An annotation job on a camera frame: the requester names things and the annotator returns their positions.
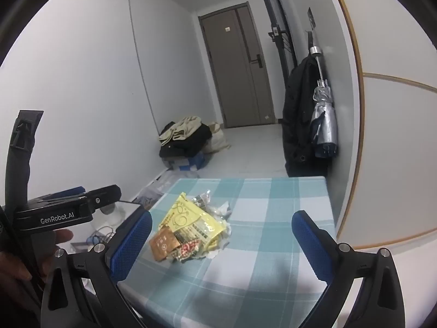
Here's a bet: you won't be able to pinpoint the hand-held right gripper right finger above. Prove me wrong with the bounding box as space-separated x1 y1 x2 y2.
291 210 407 328

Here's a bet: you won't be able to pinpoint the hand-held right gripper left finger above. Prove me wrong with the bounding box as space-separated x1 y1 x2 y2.
41 210 153 328

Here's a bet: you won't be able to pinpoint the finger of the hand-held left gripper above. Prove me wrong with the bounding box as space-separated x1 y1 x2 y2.
34 186 87 201
85 185 122 210

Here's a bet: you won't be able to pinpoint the brown snack packet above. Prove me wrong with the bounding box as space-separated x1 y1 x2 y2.
149 226 181 262

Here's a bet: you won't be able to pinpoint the yellow plastic packet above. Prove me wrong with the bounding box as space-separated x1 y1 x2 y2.
158 192 233 251

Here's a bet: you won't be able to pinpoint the person's left hand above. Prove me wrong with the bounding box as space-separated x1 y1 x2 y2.
0 229 74 315

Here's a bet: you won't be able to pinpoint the white container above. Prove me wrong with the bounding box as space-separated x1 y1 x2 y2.
101 201 142 226

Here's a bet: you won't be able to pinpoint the red patterned wrapper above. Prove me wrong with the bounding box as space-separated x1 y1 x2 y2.
174 239 203 262

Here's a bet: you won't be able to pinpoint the clear plastic bags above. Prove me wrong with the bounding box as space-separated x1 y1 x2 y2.
136 171 182 210

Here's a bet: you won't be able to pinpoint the teal checked tablecloth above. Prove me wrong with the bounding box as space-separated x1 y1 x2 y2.
116 177 337 328

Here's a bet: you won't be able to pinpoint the clear plastic wrapper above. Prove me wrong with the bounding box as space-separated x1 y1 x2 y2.
192 191 214 213

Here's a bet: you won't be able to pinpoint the white frilled paper liner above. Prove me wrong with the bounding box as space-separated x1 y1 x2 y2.
201 239 231 259

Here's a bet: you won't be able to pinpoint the blue and white box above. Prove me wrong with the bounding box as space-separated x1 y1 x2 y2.
165 152 206 172

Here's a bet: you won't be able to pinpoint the beige garment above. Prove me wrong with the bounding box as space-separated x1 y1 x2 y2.
158 116 202 143

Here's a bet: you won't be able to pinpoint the black garment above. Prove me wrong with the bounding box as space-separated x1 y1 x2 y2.
159 125 213 160

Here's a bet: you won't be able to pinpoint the silver folding umbrella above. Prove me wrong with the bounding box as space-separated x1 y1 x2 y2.
309 46 339 159

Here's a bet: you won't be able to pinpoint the beige tote bag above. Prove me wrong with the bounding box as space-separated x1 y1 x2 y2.
203 122 231 154

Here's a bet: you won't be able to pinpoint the white wood-trimmed sliding door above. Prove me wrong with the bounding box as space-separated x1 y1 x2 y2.
324 0 437 257

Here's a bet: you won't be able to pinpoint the grey-brown door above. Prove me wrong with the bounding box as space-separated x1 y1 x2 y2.
198 3 276 128

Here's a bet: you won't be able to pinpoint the dark metal rack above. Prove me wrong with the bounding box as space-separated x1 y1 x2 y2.
254 0 298 76

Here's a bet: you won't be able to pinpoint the tangled floor cables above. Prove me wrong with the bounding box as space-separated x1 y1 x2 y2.
86 225 117 247

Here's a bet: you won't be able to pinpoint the black wall hook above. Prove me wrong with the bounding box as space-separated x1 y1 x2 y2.
306 7 317 46

